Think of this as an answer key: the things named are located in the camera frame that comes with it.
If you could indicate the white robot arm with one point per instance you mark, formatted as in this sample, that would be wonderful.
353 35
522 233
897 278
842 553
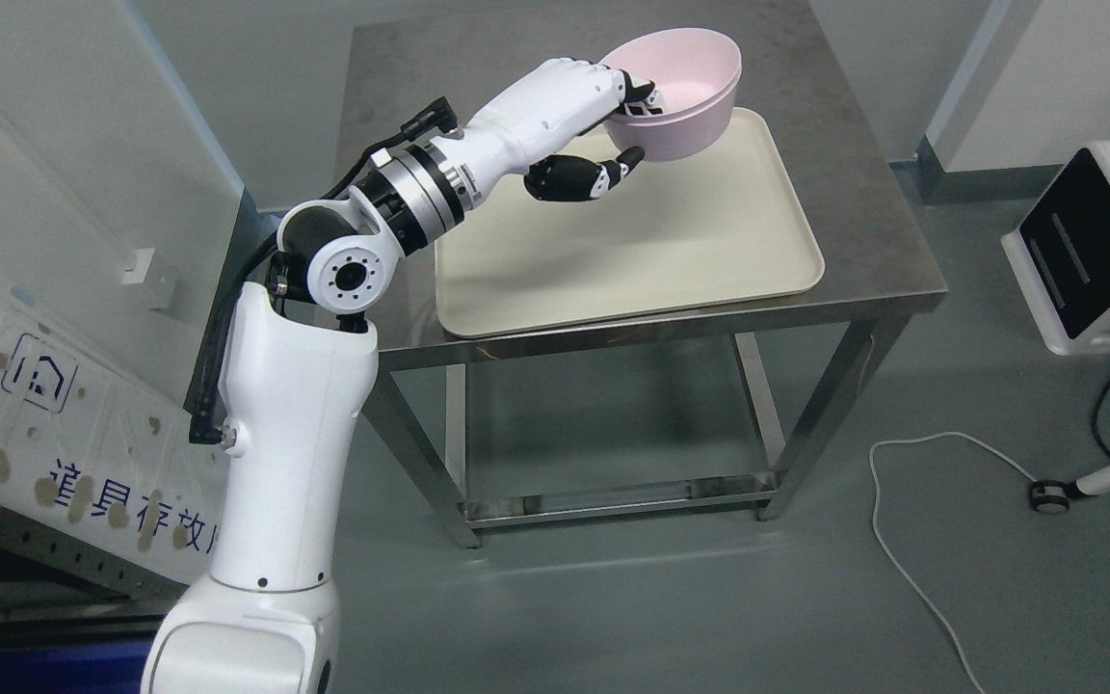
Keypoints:
287 366

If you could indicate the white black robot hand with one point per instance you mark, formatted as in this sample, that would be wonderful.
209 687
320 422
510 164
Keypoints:
523 129

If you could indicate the white black appliance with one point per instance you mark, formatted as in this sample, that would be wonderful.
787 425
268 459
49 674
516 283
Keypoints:
1060 255

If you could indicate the beige plastic tray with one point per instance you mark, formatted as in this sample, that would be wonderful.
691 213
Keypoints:
722 226

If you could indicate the stainless steel table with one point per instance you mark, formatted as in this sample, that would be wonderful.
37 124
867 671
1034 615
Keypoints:
880 272

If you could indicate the white wall outlet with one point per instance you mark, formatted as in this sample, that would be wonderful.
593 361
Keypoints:
151 281

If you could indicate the white printed panel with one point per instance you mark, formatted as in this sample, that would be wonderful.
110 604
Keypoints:
88 449

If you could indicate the white stand leg with caster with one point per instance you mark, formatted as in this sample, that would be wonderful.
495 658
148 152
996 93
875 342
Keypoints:
1054 496

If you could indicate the pink bowl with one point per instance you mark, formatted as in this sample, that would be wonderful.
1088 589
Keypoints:
685 130
695 70

